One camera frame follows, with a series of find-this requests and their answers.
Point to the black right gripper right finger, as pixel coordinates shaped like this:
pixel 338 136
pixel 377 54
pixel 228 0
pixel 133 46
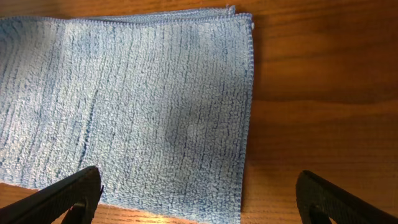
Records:
pixel 320 201

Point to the blue microfiber cloth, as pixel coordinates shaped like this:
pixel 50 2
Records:
pixel 159 102

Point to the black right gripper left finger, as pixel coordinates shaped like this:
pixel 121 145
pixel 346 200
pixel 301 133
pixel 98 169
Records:
pixel 77 196

